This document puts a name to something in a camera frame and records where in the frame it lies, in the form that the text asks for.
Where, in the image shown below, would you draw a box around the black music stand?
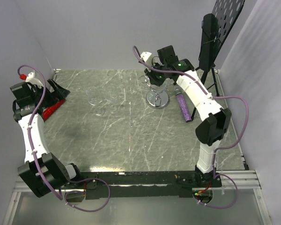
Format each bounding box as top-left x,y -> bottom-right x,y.
191,0 -> 246,120

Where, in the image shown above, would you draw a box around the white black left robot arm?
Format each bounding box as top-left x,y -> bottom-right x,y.
10,79 -> 83,197

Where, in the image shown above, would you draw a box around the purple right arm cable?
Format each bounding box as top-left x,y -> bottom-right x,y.
133,45 -> 249,209

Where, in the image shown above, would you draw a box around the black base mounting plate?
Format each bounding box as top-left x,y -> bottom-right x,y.
62,171 -> 222,200

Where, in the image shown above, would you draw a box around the red glitter microphone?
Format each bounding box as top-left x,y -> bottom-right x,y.
43,99 -> 66,121

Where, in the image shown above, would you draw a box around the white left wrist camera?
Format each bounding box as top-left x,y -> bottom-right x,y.
19,72 -> 44,88

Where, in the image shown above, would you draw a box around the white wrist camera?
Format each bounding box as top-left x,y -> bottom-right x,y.
19,72 -> 44,88
140,52 -> 153,66

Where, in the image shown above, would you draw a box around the aluminium rail frame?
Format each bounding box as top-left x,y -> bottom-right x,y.
11,73 -> 272,225

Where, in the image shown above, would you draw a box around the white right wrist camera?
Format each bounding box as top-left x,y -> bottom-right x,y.
140,52 -> 153,66

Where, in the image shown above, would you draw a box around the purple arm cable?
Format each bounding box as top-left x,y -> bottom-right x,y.
17,65 -> 111,213
133,45 -> 249,209

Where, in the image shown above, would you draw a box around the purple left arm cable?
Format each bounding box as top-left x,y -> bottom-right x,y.
17,65 -> 111,213

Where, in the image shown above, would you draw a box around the chrome wine glass rack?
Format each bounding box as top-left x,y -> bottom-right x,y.
142,69 -> 173,109

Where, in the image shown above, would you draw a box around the purple glitter microphone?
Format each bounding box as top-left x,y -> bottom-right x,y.
174,89 -> 192,122

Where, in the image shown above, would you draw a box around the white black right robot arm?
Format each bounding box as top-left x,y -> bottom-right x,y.
140,45 -> 231,187

